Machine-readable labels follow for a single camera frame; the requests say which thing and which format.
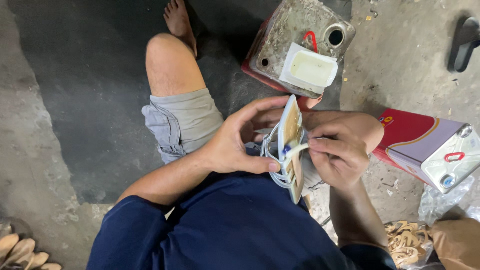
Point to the pile of tan shoe soles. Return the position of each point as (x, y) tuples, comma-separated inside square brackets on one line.
[(20, 252)]

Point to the person's right fingers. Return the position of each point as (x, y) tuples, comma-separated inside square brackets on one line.
[(320, 144)]

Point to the red and lavender tin can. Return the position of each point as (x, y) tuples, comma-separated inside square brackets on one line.
[(416, 142)]

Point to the dark blue shirt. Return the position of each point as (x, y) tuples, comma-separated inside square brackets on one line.
[(232, 228)]

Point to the person's right hand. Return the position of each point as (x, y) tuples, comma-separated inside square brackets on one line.
[(345, 157)]

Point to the person's left leg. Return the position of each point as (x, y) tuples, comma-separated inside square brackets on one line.
[(170, 63)]

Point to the black sandal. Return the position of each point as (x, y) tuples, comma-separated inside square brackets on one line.
[(467, 43)]

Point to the white glue brush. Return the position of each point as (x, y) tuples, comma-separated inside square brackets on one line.
[(298, 149)]

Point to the dirty metal tin can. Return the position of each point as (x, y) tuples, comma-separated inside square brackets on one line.
[(285, 33)]

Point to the grey shorts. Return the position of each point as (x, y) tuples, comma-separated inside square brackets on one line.
[(183, 120)]

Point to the person's left hand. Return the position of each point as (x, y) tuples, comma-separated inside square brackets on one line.
[(228, 142)]

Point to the clear plastic bag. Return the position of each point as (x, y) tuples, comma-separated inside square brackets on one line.
[(438, 198)]

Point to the white sandal with tan insole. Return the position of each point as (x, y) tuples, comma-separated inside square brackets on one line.
[(289, 129)]

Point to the white plastic glue tray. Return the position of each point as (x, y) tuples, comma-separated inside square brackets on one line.
[(309, 69)]

